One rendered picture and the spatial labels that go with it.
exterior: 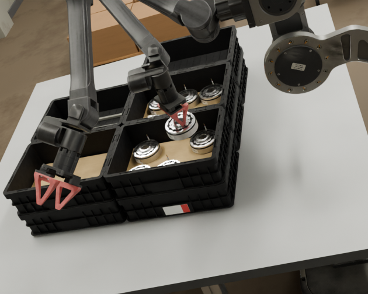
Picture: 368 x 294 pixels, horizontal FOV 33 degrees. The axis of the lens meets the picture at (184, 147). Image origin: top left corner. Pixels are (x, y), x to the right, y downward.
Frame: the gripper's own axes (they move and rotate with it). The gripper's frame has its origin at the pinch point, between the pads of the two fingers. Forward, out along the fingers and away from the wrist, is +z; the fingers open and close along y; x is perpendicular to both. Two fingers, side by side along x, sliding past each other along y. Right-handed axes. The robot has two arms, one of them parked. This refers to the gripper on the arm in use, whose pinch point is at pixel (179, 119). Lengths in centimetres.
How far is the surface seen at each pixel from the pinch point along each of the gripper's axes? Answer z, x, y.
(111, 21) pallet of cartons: 80, 66, -260
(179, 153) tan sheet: 22.7, -0.1, -14.1
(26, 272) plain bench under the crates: 34, -67, -22
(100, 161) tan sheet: 23.2, -23.2, -37.1
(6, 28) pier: 122, 19, -462
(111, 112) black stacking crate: 25, -5, -66
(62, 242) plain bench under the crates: 35, -52, -24
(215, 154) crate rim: 11.7, 3.3, 10.6
